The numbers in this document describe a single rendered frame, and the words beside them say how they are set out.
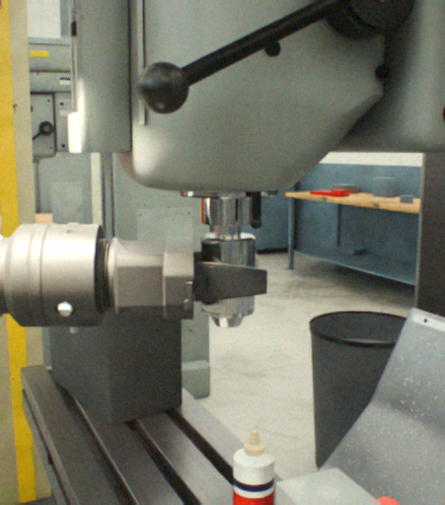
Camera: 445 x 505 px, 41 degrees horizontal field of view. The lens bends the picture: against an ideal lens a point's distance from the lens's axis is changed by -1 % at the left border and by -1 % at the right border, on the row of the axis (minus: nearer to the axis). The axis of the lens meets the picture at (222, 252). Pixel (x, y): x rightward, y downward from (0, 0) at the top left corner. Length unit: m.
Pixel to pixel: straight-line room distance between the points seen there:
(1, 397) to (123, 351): 1.54
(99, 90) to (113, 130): 0.03
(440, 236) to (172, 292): 0.46
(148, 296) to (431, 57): 0.28
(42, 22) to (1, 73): 7.59
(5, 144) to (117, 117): 1.74
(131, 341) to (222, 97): 0.50
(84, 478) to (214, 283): 0.35
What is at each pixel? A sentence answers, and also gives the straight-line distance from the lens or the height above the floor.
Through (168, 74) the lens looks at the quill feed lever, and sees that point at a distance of 0.35.
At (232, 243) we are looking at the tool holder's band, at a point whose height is 1.27.
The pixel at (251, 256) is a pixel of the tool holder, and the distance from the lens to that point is 0.51.
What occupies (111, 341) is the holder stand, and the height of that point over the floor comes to 1.09.
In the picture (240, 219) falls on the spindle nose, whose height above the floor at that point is 1.29.
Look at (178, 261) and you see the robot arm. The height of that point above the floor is 1.26.
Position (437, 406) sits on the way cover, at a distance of 0.81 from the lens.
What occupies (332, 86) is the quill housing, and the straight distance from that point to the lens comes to 0.45.
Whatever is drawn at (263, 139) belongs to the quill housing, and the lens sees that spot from 0.44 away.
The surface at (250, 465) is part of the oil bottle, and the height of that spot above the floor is 1.05.
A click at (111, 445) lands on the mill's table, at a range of 0.83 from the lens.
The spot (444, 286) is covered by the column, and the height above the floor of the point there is 1.17.
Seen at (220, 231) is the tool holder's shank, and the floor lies 1.27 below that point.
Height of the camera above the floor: 1.34
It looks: 10 degrees down
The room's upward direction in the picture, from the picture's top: straight up
